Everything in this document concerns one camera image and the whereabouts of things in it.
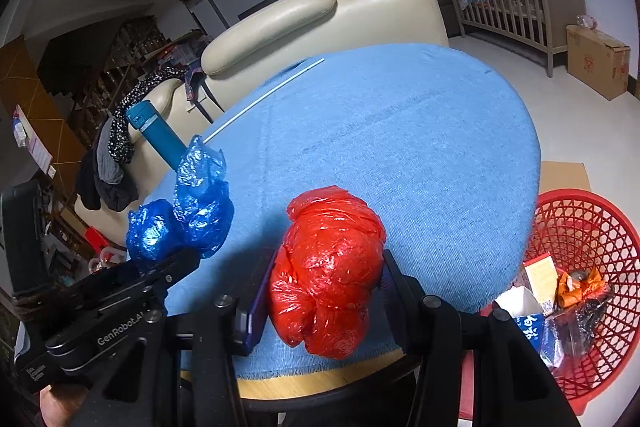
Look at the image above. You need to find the blue plastic bag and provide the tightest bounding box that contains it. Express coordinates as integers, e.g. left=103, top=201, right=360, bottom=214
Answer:
left=125, top=134, right=236, bottom=265

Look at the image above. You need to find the beige box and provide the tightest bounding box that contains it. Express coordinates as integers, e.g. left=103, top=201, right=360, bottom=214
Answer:
left=522, top=254, right=558, bottom=303

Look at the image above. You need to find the flat cardboard sheet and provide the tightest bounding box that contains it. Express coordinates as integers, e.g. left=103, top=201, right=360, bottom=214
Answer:
left=537, top=162, right=591, bottom=198

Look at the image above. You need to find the round wooden table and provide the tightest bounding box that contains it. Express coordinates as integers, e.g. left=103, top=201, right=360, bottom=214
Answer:
left=180, top=347, right=418, bottom=427

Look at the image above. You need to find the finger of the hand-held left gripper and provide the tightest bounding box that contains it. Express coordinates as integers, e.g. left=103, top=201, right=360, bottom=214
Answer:
left=125, top=247, right=201, bottom=303

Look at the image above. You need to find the red plastic bag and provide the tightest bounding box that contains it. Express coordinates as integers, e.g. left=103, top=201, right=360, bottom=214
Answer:
left=269, top=187, right=387, bottom=360

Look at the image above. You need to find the red plastic mesh basket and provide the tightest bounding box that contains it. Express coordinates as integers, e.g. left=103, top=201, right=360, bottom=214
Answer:
left=480, top=189, right=640, bottom=418

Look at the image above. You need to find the thin white stick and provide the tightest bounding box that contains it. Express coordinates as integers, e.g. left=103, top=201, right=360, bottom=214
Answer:
left=204, top=58, right=326, bottom=142

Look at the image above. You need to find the brown cardboard box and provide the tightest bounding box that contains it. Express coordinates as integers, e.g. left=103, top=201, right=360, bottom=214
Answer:
left=566, top=24, right=632, bottom=101

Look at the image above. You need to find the dark plastic bag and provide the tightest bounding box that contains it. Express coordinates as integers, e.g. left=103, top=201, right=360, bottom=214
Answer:
left=555, top=287, right=616, bottom=358

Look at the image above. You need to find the black dotted garment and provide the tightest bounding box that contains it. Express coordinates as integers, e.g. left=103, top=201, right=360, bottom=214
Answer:
left=107, top=67, right=186, bottom=165

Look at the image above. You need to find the wooden bottle shelf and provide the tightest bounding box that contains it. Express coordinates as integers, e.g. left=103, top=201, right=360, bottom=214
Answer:
left=37, top=14, right=171, bottom=148

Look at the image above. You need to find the wall calendar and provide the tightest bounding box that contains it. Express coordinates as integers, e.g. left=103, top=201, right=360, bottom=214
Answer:
left=12, top=104, right=56, bottom=178

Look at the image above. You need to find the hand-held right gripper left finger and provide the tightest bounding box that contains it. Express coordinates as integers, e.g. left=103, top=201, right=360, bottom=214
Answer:
left=87, top=249, right=278, bottom=427

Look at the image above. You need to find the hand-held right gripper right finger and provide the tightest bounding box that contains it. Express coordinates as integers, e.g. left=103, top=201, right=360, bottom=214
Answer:
left=380, top=249, right=583, bottom=427

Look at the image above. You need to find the blue torn carton box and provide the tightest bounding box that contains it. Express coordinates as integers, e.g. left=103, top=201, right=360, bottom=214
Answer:
left=495, top=284, right=566, bottom=370

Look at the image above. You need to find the patterned garment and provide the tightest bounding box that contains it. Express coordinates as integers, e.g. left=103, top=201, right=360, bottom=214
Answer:
left=172, top=57, right=226, bottom=122

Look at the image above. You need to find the blue tablecloth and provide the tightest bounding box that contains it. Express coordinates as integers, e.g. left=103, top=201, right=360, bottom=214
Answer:
left=145, top=43, right=541, bottom=380

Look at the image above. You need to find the grey garment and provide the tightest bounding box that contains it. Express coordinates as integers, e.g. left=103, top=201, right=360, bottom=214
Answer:
left=92, top=127, right=126, bottom=185

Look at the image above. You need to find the cream leather sofa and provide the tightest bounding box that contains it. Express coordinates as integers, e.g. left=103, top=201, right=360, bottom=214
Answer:
left=75, top=0, right=449, bottom=253

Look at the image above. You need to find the orange wrapper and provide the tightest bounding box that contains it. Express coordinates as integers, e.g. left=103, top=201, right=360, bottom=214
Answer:
left=555, top=267, right=608, bottom=310

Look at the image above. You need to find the teal bottle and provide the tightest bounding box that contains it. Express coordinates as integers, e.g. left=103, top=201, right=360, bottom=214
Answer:
left=125, top=102, right=193, bottom=170

